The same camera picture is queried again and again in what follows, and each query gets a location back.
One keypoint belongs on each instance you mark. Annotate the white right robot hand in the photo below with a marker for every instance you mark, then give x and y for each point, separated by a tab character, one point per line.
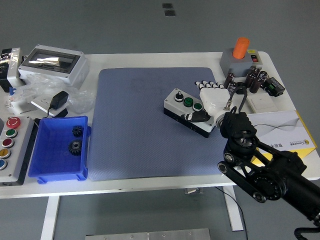
215	98

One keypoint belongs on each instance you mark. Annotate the grey four-button control box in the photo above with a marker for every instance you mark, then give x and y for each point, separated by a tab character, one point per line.
175	105

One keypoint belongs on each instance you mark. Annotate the grey five-button control box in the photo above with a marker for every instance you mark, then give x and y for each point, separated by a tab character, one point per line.
17	160

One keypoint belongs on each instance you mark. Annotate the black silver-striped capacitor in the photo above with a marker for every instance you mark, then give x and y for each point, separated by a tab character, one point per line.
233	87

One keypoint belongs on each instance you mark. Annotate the orange cylinder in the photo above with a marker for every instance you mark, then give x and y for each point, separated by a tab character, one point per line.
240	48

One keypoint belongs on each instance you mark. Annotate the black module green terminal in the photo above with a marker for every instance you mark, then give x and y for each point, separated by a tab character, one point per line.
273	87

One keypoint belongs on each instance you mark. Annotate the white and yellow carton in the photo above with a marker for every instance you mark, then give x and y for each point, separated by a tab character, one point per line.
275	125

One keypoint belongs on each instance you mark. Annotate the grey-blue textured mat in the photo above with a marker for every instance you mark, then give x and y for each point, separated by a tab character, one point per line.
140	120

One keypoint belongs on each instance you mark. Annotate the dark square floor cover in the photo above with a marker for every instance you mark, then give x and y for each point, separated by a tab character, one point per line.
169	13
167	6

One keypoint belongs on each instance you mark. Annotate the white table leg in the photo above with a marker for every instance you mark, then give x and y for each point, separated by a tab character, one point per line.
50	217
236	220

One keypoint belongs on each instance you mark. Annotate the clear plastic bag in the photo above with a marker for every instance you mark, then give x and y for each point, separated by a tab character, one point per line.
80	100

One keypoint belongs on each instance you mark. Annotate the small black bevel gear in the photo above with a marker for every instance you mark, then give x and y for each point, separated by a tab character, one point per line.
77	131

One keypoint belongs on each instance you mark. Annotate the large black bevel gear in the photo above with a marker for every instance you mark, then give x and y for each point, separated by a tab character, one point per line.
75	148

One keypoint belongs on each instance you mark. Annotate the grey metal floor plate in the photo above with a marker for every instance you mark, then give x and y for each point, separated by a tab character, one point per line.
150	235

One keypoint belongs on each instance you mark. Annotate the black power adapter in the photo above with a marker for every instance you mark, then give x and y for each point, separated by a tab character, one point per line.
58	100

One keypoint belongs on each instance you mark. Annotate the blue plastic bin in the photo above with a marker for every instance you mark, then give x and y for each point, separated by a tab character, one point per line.
55	160

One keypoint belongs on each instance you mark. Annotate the white circuit breaker blue lever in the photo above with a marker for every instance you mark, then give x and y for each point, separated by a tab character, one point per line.
15	105

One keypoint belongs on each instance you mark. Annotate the white and black device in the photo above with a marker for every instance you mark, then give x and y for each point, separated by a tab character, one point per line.
12	70

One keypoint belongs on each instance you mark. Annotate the grey rocker switch box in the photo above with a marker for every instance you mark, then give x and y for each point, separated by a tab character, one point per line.
240	66

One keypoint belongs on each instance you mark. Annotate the white wall switch plate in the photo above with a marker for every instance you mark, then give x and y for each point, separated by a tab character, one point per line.
262	103

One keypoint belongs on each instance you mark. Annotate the metal bracket under table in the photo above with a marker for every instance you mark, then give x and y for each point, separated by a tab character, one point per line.
193	191

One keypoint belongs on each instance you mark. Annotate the grey enclosure with clear lid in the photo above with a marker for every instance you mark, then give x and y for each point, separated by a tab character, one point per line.
72	72

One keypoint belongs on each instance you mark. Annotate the white wall socket panel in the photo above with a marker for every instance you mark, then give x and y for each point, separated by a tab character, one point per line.
41	102

